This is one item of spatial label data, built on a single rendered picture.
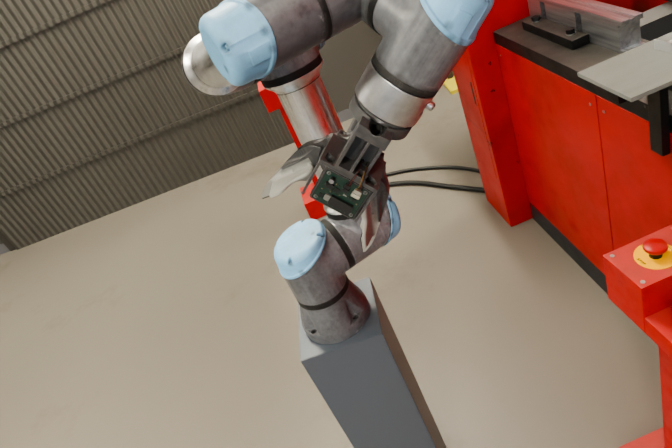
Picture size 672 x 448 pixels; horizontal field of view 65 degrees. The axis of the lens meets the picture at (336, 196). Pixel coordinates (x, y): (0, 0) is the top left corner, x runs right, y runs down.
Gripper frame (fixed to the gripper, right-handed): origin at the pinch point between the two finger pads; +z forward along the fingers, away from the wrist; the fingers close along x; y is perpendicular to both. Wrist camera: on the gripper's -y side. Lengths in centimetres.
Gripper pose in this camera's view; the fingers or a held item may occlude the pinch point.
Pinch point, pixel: (314, 221)
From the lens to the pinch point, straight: 69.6
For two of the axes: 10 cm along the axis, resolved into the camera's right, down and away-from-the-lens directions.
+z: -4.2, 6.9, 5.9
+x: 8.8, 4.7, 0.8
